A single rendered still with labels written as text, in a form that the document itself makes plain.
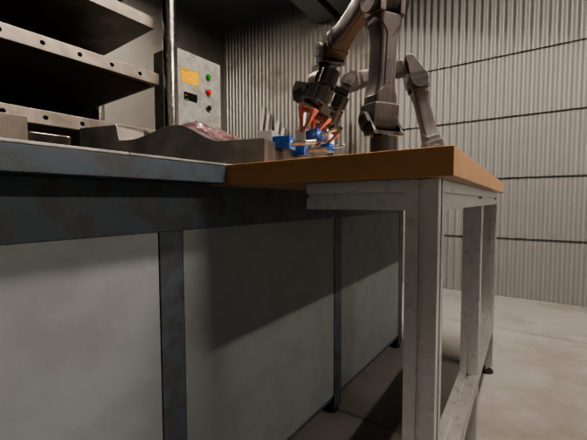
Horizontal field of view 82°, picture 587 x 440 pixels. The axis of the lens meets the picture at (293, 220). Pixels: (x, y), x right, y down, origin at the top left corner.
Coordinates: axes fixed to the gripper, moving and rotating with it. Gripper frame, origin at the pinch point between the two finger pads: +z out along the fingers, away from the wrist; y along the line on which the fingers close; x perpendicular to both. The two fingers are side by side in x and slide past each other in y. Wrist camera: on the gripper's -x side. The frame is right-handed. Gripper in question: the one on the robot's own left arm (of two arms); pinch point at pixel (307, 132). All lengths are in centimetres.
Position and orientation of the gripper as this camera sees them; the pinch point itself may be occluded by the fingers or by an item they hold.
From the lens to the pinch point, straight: 107.9
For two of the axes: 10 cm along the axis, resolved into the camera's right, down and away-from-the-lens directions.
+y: -5.9, -1.3, -7.9
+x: 7.2, 3.6, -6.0
